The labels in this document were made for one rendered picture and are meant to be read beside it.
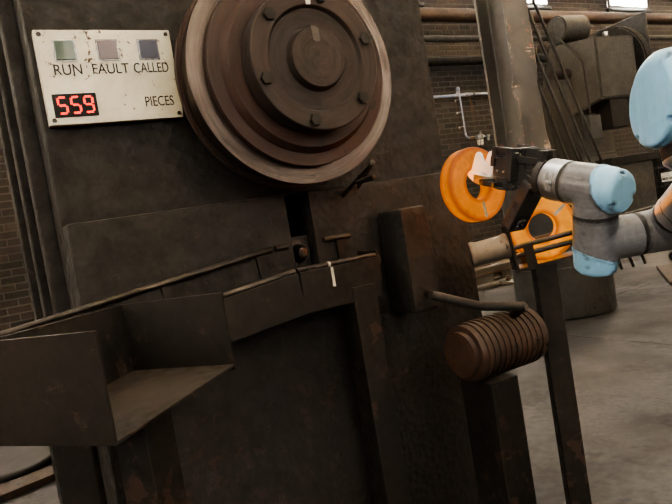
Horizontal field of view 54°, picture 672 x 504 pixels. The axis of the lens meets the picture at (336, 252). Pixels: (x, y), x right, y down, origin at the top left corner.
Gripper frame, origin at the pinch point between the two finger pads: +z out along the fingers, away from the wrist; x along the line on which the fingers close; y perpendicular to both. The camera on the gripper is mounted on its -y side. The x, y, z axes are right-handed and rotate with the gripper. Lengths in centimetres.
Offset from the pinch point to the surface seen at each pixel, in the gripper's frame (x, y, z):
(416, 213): 3.9, -10.0, 13.3
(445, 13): -503, 89, 596
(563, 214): -26.3, -11.0, -2.5
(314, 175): 28.1, 0.3, 17.0
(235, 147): 44.5, 7.0, 18.8
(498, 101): -317, -6, 309
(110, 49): 62, 26, 37
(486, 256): -10.5, -20.3, 5.1
